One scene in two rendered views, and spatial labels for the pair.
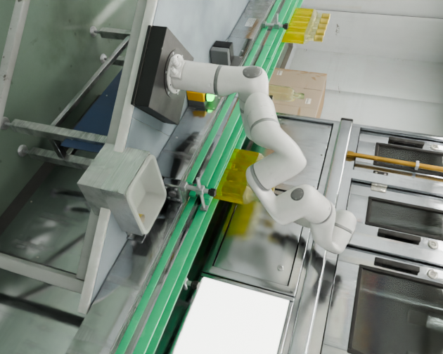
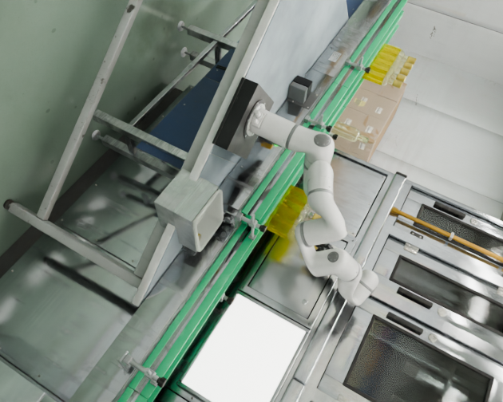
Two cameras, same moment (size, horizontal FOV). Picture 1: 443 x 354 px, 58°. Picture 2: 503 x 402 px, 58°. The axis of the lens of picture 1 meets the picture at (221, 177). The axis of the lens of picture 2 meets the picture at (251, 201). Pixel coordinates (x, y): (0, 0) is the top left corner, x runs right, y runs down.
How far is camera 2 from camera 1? 0.44 m
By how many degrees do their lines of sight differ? 7
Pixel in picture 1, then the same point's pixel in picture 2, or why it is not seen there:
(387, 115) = (459, 142)
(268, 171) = (314, 234)
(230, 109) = not seen: hidden behind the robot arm
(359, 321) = (359, 362)
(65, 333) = (112, 313)
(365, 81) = (447, 97)
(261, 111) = (321, 181)
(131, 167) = (201, 198)
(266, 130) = (321, 200)
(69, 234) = (127, 225)
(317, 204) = (347, 268)
